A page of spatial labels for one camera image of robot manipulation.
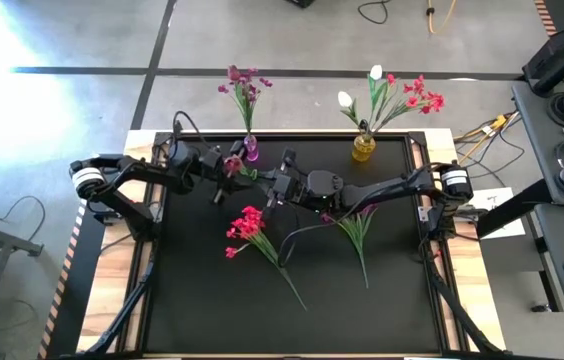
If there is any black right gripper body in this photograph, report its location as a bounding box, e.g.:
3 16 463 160
263 147 347 211

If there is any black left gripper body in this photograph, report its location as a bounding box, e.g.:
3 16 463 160
181 139 247 205

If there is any red artificial flower bunch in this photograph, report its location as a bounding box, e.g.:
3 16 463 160
376 73 446 132
225 205 308 312

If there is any purple artificial flower bunch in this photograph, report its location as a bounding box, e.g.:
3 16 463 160
320 202 381 290
217 67 274 136

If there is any white artificial tulip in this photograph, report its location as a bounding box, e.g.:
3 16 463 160
336 90 368 132
367 64 386 132

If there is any purple glass vase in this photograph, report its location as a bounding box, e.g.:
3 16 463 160
243 132 261 163

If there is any yellow glass vase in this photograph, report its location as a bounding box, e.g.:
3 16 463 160
351 132 377 163

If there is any white paper sheet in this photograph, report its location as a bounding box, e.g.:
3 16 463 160
466 187 526 241

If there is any grey desk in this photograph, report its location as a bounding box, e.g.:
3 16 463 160
511 79 564 326

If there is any black and red device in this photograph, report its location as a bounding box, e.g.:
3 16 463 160
521 27 564 97

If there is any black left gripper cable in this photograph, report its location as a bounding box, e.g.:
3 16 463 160
171 110 221 152

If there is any black floor cable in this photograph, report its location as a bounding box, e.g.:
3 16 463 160
4 194 47 242
357 0 393 25

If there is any yellow and black cable bundle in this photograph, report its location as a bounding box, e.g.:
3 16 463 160
454 112 526 179

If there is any yellow floor cable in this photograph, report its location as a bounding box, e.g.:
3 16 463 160
425 0 458 35

